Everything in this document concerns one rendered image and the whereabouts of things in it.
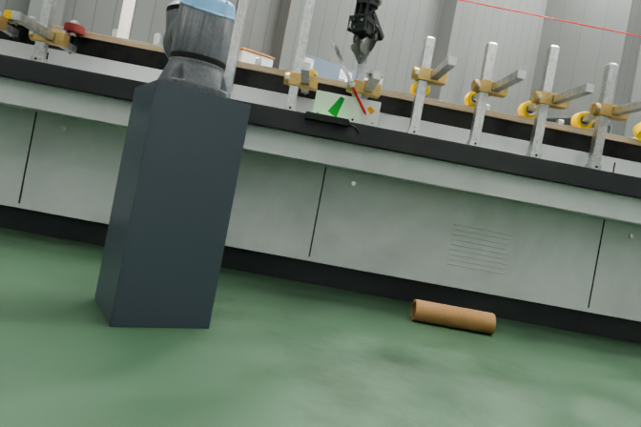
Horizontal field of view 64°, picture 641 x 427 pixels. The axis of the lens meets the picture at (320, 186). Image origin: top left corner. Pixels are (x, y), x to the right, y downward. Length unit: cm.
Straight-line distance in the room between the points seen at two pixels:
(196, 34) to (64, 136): 120
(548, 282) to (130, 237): 184
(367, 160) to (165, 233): 100
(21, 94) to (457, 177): 175
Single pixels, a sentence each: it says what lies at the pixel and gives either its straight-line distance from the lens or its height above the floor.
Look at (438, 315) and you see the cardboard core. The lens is 199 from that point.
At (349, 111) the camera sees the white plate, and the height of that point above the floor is 74.
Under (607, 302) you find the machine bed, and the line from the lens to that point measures 268.
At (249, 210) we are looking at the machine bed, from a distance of 226.
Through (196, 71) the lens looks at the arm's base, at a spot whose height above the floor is 65.
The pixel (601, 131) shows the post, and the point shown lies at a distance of 237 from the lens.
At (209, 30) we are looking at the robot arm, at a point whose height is 76.
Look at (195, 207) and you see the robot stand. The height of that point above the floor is 31.
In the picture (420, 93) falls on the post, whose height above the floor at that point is 86.
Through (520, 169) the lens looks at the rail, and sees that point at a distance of 219.
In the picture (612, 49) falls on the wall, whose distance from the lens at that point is 975.
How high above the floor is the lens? 41
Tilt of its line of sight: 1 degrees up
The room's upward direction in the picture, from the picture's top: 11 degrees clockwise
